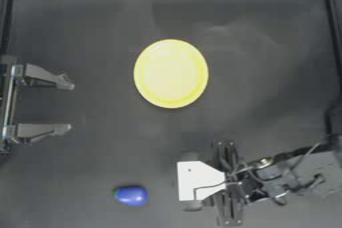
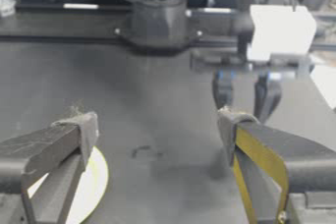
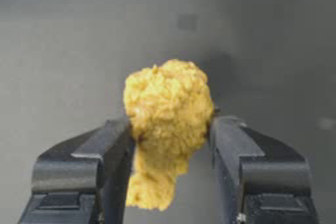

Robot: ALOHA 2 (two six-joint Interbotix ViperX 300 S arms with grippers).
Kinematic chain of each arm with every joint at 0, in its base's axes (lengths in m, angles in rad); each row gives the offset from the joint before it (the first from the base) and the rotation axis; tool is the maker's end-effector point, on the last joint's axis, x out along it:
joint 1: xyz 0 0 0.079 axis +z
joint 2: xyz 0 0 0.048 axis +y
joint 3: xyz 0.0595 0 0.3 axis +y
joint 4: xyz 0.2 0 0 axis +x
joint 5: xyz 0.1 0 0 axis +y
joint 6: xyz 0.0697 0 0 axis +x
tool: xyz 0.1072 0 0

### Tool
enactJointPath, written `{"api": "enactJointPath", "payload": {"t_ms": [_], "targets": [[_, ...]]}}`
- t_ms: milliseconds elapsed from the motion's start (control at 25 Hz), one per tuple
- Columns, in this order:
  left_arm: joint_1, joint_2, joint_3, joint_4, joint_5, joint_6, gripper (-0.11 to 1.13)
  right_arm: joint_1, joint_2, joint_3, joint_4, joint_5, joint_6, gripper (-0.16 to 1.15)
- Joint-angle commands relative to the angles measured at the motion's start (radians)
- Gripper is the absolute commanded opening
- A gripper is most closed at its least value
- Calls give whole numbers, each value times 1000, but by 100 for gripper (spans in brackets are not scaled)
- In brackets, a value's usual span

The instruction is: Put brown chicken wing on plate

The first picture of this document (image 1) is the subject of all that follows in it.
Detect yellow plate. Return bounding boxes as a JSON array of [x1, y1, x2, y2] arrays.
[[132, 38, 209, 110]]

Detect blue toy eggplant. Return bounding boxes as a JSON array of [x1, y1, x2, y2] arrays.
[[111, 185, 148, 207]]

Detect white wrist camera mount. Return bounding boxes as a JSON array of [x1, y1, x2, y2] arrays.
[[176, 160, 227, 203]]

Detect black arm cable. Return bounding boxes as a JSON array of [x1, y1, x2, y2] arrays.
[[291, 134, 334, 171]]

